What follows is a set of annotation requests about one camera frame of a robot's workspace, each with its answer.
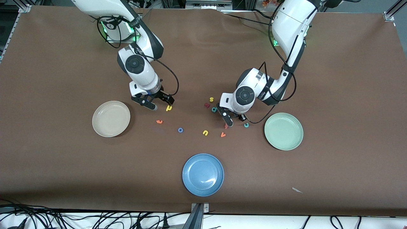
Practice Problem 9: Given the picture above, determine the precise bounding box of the beige brown plate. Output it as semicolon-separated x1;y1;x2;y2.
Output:
92;101;131;138

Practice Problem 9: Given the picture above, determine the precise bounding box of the pale green plate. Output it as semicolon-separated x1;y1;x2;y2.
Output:
264;112;304;151

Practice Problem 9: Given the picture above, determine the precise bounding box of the brown table cover sheet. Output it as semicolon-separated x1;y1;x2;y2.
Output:
0;6;407;217

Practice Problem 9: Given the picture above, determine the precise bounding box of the blue plate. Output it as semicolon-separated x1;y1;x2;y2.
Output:
182;153;224;197

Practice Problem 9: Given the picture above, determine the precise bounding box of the grey power strip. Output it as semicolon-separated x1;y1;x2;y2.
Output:
185;0;233;9

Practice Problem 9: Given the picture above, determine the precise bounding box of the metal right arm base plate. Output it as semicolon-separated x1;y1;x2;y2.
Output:
106;30;141;44

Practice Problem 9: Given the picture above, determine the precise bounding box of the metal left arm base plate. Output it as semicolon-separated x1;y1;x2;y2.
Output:
273;37;307;48

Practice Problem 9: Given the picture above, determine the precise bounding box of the black base power cable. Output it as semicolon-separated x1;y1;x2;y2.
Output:
223;9;275;27

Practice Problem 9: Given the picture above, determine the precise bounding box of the metal table clamp bracket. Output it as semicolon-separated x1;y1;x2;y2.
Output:
182;203;210;229

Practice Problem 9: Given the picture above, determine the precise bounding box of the black floor cable bundle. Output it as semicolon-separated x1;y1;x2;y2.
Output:
95;212;191;229
0;199;96;229
300;216;363;229

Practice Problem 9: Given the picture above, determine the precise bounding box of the aluminium frame profile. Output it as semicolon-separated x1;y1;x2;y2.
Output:
0;0;32;64
383;0;407;23

